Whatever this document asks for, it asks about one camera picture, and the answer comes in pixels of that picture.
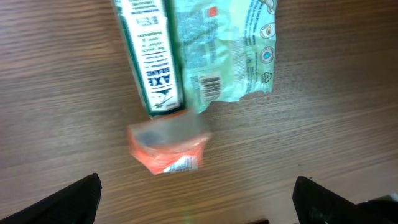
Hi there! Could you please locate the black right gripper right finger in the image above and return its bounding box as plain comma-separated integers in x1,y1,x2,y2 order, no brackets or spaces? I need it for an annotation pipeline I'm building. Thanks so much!
292,176,397,224

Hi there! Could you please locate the light blue wet wipes pack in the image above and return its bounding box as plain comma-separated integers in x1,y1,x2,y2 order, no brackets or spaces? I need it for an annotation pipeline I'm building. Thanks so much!
170,0,277,113

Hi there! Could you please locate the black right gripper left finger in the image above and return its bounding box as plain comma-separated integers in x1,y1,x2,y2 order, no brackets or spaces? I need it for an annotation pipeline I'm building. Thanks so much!
1,173,102,224

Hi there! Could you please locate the green white gum box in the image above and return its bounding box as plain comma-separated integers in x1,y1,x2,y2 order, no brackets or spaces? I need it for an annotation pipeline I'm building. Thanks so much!
113,0,185,117

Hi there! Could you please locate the orange red small box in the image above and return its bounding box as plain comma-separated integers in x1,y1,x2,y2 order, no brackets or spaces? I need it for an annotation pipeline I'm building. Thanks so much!
127,110,211,175

